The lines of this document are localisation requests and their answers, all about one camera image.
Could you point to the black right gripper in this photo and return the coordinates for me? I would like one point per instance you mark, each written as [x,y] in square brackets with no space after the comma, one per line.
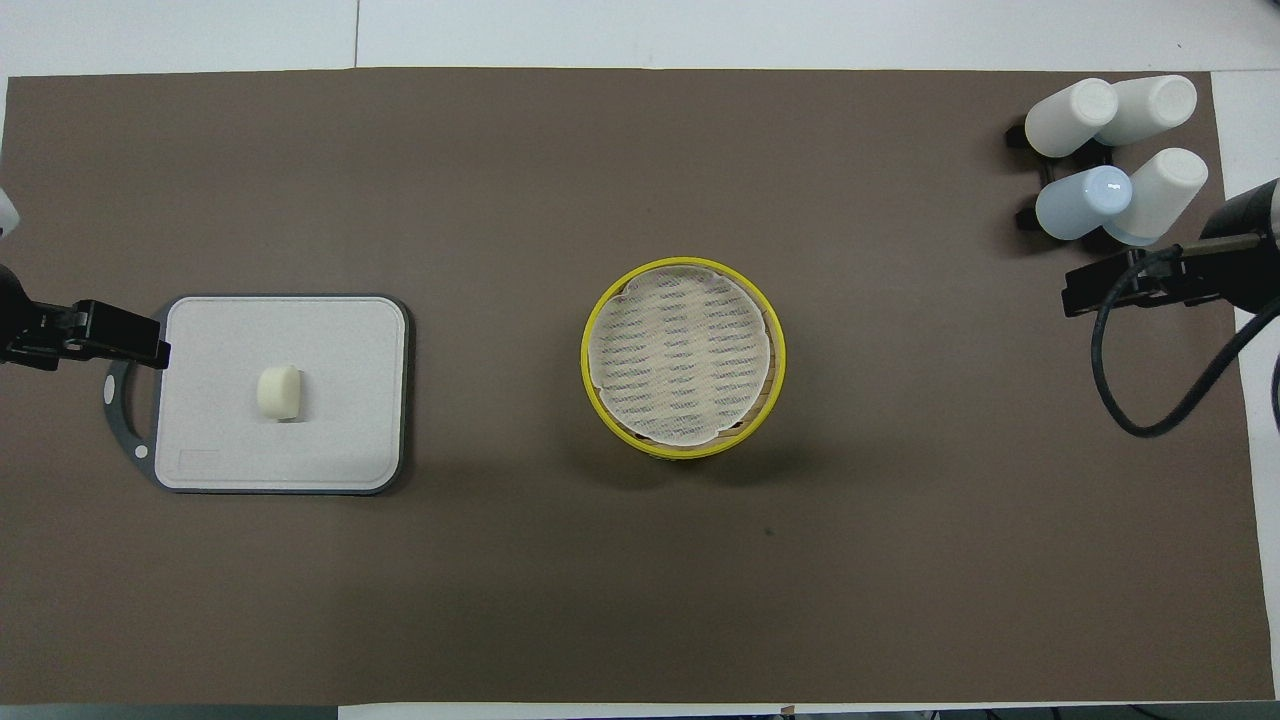
[1160,278]

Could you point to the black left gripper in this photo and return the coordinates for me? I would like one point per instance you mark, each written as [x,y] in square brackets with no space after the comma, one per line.
[110,328]

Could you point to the white steamed bun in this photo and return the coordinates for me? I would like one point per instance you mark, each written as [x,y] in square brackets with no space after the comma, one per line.
[280,392]

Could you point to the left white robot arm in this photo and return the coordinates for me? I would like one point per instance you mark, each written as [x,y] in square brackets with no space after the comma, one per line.
[15,310]

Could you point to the bamboo steamer base yellow rim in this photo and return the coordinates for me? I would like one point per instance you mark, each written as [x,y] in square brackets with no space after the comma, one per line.
[668,455]

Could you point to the pale blue plastic cup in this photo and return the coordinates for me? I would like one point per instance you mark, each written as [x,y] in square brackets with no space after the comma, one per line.
[1080,205]

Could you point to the black cup rack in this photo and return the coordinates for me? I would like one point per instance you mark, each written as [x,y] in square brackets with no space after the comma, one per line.
[1018,135]

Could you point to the white cutting board grey rim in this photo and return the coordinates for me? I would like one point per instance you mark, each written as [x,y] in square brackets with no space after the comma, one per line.
[330,340]

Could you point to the brown table mat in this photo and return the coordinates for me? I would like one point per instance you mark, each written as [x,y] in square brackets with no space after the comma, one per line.
[600,600]

